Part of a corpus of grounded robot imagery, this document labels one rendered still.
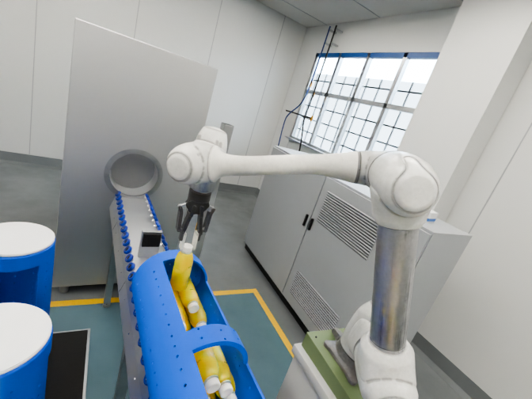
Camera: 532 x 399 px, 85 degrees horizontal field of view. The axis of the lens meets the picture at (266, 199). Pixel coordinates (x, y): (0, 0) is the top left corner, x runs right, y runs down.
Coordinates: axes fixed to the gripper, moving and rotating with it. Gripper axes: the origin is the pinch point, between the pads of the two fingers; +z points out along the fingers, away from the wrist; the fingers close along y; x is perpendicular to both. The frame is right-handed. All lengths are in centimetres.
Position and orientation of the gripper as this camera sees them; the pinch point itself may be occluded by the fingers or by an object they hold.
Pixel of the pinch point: (188, 241)
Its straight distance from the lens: 109.1
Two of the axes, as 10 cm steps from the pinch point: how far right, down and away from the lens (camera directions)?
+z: -2.9, 9.1, 3.0
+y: -8.3, -0.8, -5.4
